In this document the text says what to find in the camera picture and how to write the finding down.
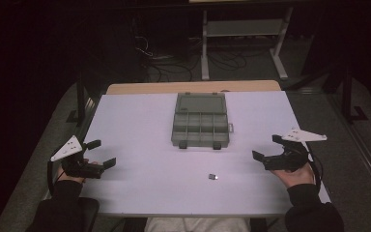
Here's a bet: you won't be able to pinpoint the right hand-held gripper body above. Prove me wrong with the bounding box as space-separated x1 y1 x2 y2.
263 127 328 172

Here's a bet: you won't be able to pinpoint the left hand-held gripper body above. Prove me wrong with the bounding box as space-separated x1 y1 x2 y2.
50 134 106 180

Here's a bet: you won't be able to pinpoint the grey plastic organizer box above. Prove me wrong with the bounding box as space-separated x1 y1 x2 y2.
170 92 235 151

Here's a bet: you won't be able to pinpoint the person's left hand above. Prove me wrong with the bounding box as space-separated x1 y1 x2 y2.
56 159 100 185

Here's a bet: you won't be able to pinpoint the person's right hand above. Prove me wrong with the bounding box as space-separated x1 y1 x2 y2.
270 161 317 189

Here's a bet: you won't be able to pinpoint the black metal stand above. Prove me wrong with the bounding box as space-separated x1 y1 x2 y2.
340 62 369 125
65 69 95 124

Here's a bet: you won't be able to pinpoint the black chair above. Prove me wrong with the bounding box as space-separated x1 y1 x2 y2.
76 196 101 232

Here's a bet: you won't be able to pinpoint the person's light grey pants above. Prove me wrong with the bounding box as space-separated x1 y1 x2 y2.
143 217 252 232

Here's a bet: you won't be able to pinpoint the wooden table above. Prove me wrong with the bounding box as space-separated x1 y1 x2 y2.
105 79 282 96

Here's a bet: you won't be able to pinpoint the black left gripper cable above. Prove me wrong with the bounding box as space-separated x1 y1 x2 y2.
46 159 66 196

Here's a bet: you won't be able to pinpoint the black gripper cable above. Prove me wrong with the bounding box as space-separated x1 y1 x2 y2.
46 159 66 196
304 148 323 195

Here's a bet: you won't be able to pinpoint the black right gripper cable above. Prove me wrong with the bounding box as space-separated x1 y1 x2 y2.
304 148 323 195

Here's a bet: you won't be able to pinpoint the cables on floor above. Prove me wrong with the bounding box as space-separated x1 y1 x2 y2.
133 35 271 83

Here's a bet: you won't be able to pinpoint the white metal table frame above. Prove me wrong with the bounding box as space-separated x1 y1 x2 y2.
200 6 295 81

